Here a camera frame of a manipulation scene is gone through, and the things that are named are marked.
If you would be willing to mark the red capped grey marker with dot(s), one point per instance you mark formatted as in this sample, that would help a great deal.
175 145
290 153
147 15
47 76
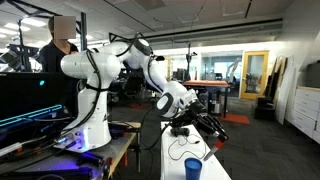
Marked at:
215 148

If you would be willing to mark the black computer monitor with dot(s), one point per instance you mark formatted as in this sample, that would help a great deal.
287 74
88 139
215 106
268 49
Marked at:
26 97

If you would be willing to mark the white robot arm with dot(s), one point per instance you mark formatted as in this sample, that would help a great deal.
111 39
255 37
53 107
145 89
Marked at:
99 68

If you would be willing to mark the metal robot base table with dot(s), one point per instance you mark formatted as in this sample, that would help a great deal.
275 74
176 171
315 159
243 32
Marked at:
97 164

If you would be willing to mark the orange floor mat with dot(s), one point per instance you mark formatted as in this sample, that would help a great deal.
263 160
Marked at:
236 118

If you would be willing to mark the blue plastic cup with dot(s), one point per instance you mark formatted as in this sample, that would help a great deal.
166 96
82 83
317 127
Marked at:
193 168

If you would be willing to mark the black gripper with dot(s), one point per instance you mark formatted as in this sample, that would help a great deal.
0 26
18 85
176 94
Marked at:
206 122

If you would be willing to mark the person in dark shirt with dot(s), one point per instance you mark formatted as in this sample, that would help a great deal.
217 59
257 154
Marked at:
59 46

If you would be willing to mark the yellow framed door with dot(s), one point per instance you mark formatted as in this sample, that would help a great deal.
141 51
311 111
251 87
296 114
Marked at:
254 74

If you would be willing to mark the white drawer cabinet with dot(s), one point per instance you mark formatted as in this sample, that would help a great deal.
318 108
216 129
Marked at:
305 114

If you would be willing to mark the black game controller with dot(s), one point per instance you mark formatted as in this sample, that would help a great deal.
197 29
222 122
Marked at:
176 131

